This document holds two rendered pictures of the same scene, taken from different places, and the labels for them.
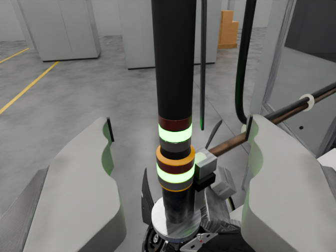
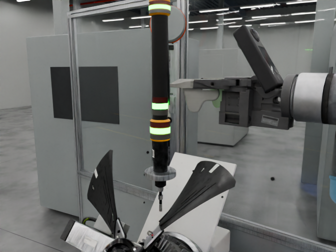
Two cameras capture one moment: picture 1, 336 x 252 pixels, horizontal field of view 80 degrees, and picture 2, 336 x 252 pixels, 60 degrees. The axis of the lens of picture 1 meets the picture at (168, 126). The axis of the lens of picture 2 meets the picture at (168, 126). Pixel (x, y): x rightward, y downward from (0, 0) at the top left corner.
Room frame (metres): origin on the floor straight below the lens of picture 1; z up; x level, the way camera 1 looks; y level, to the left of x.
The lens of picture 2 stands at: (-0.19, 0.49, 1.68)
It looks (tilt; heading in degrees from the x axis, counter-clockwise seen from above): 11 degrees down; 304
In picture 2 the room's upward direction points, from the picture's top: straight up
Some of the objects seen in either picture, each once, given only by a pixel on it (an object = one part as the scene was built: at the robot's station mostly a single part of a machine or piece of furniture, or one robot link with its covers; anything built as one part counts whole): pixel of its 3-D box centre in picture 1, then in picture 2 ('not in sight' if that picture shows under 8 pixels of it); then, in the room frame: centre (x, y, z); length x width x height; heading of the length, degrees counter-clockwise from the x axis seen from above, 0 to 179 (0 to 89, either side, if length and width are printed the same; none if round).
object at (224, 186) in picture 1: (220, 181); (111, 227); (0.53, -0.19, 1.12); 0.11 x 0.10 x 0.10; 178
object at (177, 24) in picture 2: not in sight; (168, 24); (0.56, -0.61, 1.88); 0.17 x 0.15 x 0.16; 178
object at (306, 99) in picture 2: not in sight; (309, 97); (-0.12, 0.00, 1.64); 0.08 x 0.05 x 0.08; 88
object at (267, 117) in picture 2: not in sight; (257, 99); (-0.03, 0.00, 1.63); 0.12 x 0.08 x 0.09; 178
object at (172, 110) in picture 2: not in sight; (167, 103); (0.51, -0.53, 1.54); 0.10 x 0.07 x 0.08; 123
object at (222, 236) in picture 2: not in sight; (206, 243); (0.34, -0.59, 0.92); 0.17 x 0.16 x 0.11; 88
